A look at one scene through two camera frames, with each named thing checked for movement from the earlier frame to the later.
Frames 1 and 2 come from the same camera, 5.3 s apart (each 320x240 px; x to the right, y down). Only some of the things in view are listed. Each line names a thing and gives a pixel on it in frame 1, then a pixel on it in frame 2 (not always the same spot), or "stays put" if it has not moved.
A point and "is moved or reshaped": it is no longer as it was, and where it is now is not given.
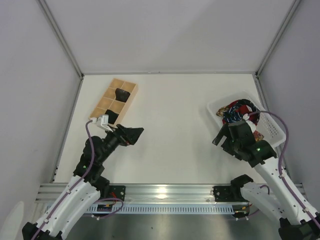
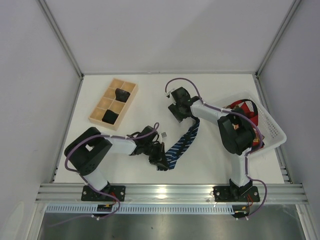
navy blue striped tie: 232,115 is moved or reshaped
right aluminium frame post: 294,5 stays put
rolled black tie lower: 112,116 stays put
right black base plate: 225,193 stays put
